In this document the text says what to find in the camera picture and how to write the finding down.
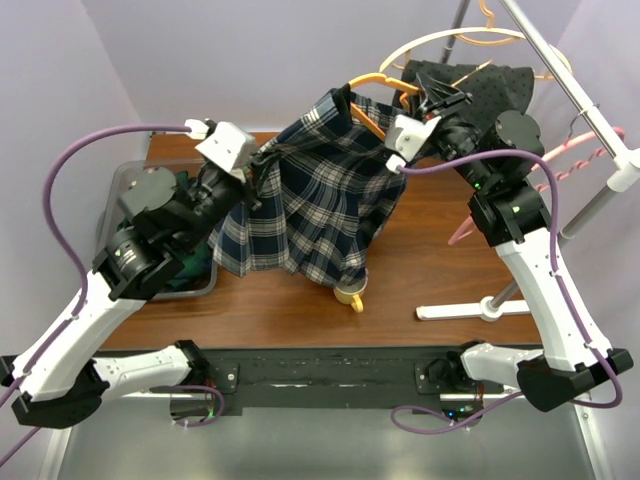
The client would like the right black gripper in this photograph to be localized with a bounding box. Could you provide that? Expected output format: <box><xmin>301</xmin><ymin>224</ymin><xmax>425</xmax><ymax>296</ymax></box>
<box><xmin>412</xmin><ymin>70</ymin><xmax>498</xmax><ymax>191</ymax></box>

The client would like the navy white plaid skirt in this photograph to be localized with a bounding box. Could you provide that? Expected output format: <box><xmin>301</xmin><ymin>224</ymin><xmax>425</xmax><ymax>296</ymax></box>
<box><xmin>209</xmin><ymin>86</ymin><xmax>407</xmax><ymax>288</ymax></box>

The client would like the orange hanger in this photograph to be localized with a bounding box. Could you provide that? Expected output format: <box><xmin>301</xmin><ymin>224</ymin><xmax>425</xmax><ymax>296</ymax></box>
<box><xmin>345</xmin><ymin>72</ymin><xmax>421</xmax><ymax>141</ymax></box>

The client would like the green plaid skirt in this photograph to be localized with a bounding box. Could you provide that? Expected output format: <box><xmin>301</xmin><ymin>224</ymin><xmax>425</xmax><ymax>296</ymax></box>
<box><xmin>115</xmin><ymin>170</ymin><xmax>213</xmax><ymax>295</ymax></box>

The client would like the pink hanger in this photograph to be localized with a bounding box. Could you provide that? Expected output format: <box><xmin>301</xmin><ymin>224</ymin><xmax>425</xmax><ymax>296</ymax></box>
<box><xmin>447</xmin><ymin>125</ymin><xmax>626</xmax><ymax>246</ymax></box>

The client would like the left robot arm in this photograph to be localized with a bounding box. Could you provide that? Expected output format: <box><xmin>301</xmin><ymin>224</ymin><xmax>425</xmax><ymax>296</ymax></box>
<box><xmin>1</xmin><ymin>159</ymin><xmax>256</xmax><ymax>429</ymax></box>

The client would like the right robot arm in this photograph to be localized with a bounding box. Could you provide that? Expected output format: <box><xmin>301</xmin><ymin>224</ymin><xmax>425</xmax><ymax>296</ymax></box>
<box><xmin>412</xmin><ymin>73</ymin><xmax>634</xmax><ymax>412</ymax></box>

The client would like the tan thin hanger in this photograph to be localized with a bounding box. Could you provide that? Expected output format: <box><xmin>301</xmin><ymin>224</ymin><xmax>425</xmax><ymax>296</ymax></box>
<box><xmin>378</xmin><ymin>1</ymin><xmax>574</xmax><ymax>82</ymax></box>

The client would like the dark dotted garment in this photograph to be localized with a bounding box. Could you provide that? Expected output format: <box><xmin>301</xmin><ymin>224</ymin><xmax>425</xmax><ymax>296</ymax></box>
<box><xmin>401</xmin><ymin>60</ymin><xmax>535</xmax><ymax>134</ymax></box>

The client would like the clear plastic bin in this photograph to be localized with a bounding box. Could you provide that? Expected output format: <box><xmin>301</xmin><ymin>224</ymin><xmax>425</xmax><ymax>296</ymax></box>
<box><xmin>96</xmin><ymin>159</ymin><xmax>217</xmax><ymax>301</ymax></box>

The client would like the yellow mug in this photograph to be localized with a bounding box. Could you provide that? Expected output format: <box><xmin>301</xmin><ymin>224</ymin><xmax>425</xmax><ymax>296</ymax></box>
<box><xmin>333</xmin><ymin>278</ymin><xmax>367</xmax><ymax>313</ymax></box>

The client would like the clothes rack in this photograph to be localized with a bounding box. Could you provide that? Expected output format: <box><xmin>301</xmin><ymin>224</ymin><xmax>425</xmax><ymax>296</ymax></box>
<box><xmin>416</xmin><ymin>1</ymin><xmax>639</xmax><ymax>322</ymax></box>

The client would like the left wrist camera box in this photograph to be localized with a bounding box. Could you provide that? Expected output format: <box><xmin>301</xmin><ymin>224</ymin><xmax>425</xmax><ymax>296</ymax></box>
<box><xmin>195</xmin><ymin>119</ymin><xmax>257</xmax><ymax>181</ymax></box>

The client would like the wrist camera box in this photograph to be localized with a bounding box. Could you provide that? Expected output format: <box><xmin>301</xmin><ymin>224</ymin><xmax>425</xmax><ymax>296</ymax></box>
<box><xmin>195</xmin><ymin>119</ymin><xmax>257</xmax><ymax>181</ymax></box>
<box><xmin>384</xmin><ymin>115</ymin><xmax>441</xmax><ymax>172</ymax></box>

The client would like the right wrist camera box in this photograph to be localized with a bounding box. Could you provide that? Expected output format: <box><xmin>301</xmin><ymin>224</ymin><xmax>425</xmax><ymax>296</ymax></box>
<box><xmin>384</xmin><ymin>115</ymin><xmax>441</xmax><ymax>172</ymax></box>

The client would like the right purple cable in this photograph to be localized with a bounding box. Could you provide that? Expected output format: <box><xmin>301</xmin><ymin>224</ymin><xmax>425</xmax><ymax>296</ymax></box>
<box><xmin>388</xmin><ymin>149</ymin><xmax>626</xmax><ymax>435</ymax></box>

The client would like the purple cable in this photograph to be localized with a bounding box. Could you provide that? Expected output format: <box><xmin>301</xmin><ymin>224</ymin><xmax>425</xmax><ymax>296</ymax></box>
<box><xmin>0</xmin><ymin>122</ymin><xmax>227</xmax><ymax>466</ymax></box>
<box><xmin>388</xmin><ymin>149</ymin><xmax>626</xmax><ymax>435</ymax></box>

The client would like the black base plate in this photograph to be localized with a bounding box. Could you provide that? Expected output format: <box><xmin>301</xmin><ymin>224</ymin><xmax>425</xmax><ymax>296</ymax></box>
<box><xmin>203</xmin><ymin>346</ymin><xmax>479</xmax><ymax>415</ymax></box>

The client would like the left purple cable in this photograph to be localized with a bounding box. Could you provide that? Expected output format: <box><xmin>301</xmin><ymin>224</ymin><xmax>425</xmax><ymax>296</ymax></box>
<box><xmin>0</xmin><ymin>122</ymin><xmax>227</xmax><ymax>466</ymax></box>

